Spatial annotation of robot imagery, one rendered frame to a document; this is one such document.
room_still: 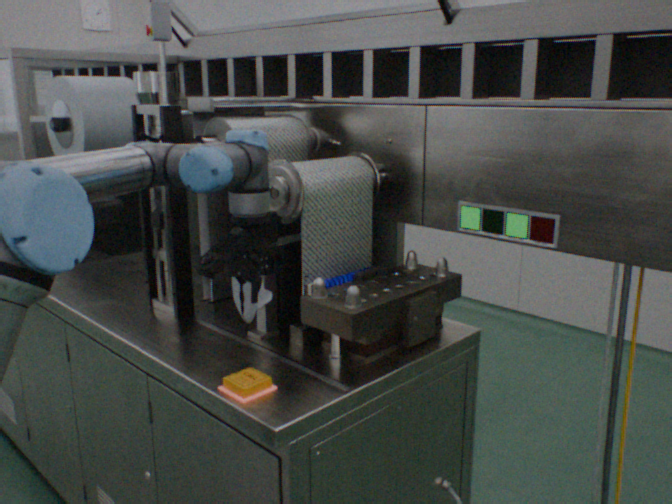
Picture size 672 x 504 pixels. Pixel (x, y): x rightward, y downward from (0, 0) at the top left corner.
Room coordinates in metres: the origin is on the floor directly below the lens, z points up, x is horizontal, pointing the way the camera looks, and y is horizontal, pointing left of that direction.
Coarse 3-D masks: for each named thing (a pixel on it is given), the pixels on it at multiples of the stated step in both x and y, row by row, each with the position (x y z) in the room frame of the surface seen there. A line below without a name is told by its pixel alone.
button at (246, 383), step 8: (248, 368) 1.14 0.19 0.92; (232, 376) 1.10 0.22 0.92; (240, 376) 1.10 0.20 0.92; (248, 376) 1.10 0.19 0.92; (256, 376) 1.10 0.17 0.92; (264, 376) 1.10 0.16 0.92; (224, 384) 1.09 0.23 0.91; (232, 384) 1.08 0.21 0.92; (240, 384) 1.07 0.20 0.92; (248, 384) 1.07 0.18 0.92; (256, 384) 1.07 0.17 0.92; (264, 384) 1.09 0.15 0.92; (232, 392) 1.08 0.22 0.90; (240, 392) 1.06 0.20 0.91; (248, 392) 1.06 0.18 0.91; (256, 392) 1.07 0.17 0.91
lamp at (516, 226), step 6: (510, 216) 1.32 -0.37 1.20; (516, 216) 1.31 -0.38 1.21; (522, 216) 1.30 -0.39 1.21; (510, 222) 1.32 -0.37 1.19; (516, 222) 1.31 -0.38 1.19; (522, 222) 1.30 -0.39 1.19; (510, 228) 1.32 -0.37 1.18; (516, 228) 1.31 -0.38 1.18; (522, 228) 1.30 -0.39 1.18; (510, 234) 1.32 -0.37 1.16; (516, 234) 1.31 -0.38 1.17; (522, 234) 1.30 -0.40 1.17
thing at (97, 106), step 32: (0, 64) 2.00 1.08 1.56; (32, 64) 1.94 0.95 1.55; (64, 64) 2.01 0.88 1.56; (96, 64) 2.08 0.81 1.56; (128, 64) 2.16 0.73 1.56; (160, 64) 2.25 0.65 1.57; (0, 96) 2.03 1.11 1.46; (32, 96) 1.93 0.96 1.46; (64, 96) 2.00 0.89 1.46; (96, 96) 2.08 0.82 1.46; (128, 96) 2.16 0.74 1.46; (0, 128) 2.06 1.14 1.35; (64, 128) 1.99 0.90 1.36; (96, 128) 2.07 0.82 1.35; (128, 128) 2.15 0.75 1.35; (0, 160) 2.09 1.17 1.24; (96, 224) 2.05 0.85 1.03; (128, 224) 2.13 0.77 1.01; (96, 256) 2.04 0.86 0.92
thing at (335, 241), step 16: (336, 208) 1.42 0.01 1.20; (352, 208) 1.45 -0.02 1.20; (368, 208) 1.50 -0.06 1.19; (304, 224) 1.34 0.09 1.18; (320, 224) 1.38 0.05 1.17; (336, 224) 1.42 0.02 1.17; (352, 224) 1.45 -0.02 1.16; (368, 224) 1.50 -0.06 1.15; (304, 240) 1.34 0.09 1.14; (320, 240) 1.38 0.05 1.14; (336, 240) 1.42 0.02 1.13; (352, 240) 1.45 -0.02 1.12; (368, 240) 1.50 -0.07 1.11; (304, 256) 1.34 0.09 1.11; (320, 256) 1.38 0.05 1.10; (336, 256) 1.41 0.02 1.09; (352, 256) 1.45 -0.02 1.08; (368, 256) 1.50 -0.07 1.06; (304, 272) 1.34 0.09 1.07; (320, 272) 1.38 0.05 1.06; (336, 272) 1.41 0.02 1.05; (304, 288) 1.34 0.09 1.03
